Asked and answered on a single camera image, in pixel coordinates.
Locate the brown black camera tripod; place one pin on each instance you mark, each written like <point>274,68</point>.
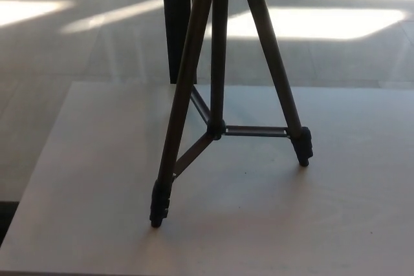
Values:
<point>218,62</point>

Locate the black vertical pole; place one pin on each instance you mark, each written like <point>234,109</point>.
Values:
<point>174,14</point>

